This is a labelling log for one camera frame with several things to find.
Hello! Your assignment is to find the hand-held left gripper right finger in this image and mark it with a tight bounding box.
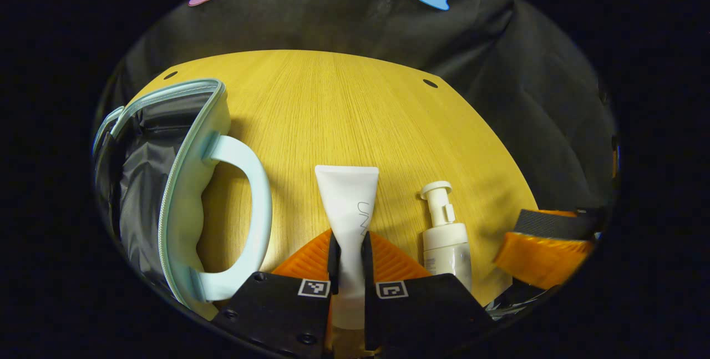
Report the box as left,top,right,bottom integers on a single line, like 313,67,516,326
361,230,495,359

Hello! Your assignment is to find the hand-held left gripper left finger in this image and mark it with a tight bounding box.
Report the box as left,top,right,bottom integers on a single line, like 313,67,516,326
211,230,342,359

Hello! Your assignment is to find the white squeeze tube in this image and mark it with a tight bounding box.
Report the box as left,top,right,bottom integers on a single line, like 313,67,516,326
315,165,381,348

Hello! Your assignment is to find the white pump bottle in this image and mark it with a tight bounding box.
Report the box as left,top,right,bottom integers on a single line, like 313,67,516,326
420,180,473,293

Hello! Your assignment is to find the light blue suitcase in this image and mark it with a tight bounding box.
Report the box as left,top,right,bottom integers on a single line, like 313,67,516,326
92,78,273,321

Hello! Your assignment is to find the black backdrop cloth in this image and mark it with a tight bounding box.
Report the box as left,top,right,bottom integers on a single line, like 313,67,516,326
92,0,619,215

